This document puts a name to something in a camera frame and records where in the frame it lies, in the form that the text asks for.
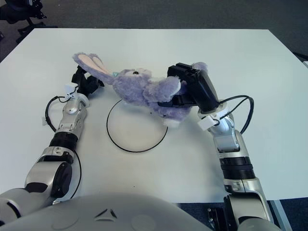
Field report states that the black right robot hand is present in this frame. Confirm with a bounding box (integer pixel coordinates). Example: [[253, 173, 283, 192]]
[[157, 62, 219, 114]]

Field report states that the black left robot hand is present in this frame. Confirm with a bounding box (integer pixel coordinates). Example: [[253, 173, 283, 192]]
[[71, 65, 105, 97]]

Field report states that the purple plush bunny doll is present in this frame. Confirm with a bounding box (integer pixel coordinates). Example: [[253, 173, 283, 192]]
[[72, 52, 209, 128]]

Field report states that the white plate with black rim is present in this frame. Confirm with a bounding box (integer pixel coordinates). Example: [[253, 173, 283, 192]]
[[106, 98, 169, 153]]

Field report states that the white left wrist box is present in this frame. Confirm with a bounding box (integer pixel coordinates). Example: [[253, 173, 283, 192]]
[[64, 84, 77, 96]]

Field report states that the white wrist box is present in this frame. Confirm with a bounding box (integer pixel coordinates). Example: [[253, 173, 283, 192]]
[[64, 84, 77, 96], [198, 116, 217, 130]]

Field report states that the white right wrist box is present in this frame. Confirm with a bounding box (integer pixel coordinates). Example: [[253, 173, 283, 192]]
[[198, 116, 217, 130]]

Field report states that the black office chair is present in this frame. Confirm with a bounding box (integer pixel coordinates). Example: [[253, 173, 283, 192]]
[[0, 0, 58, 41]]

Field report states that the grey robot torso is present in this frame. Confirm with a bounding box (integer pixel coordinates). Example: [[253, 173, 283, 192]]
[[0, 192, 212, 231]]

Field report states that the grey table leg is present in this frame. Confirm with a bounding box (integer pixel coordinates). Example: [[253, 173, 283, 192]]
[[268, 199, 293, 231]]

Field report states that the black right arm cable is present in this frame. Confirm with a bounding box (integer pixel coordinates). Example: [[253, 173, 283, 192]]
[[216, 95, 255, 134]]

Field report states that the black metal bracket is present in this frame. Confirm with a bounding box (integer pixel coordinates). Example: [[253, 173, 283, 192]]
[[207, 208, 226, 231]]

